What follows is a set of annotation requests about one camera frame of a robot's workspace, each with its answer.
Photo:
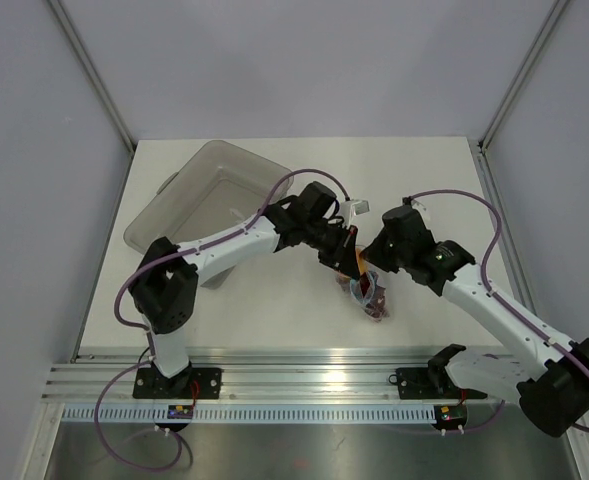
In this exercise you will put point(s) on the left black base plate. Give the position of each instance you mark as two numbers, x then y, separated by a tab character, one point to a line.
200	382

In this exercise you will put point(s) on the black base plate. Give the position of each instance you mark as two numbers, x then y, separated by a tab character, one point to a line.
200	382
413	383

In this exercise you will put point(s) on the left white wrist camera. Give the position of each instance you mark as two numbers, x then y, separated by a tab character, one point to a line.
350	209

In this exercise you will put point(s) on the red grape bunch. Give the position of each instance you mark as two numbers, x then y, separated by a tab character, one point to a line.
370	293

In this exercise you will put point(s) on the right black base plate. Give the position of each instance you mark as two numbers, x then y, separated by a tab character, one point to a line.
413	383

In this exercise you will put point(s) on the aluminium frame post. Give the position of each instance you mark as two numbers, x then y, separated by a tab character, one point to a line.
524	72
92	75

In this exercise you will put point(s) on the clear plastic tray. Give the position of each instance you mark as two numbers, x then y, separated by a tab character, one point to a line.
216	187

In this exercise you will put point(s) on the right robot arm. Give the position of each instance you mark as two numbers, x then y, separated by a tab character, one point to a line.
548	373

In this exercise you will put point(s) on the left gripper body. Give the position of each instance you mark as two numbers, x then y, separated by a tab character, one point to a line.
333	242

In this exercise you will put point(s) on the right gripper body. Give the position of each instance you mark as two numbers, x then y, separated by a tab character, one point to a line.
385	255

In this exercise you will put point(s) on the clear zip top bag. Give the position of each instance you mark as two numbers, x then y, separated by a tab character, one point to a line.
342	282

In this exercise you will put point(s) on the left aluminium frame post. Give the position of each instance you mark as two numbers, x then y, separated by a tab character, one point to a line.
92	75

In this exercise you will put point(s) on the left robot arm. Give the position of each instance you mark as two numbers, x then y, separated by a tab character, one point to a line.
165	286

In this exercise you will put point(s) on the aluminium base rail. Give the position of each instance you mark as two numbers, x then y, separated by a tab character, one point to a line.
255	376

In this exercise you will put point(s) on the orange peach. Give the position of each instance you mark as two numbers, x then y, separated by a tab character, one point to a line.
353	264

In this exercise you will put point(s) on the white slotted cable duct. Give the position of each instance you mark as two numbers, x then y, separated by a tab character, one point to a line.
403	414

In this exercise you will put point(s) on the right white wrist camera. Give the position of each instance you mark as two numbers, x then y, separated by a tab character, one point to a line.
418	206

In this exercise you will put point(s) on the right aluminium frame post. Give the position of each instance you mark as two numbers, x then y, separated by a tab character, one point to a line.
524	72

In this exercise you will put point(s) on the right side aluminium rail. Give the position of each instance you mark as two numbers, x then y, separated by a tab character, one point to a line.
519	282

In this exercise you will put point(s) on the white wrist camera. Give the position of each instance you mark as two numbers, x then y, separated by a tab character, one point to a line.
418	206
350	209

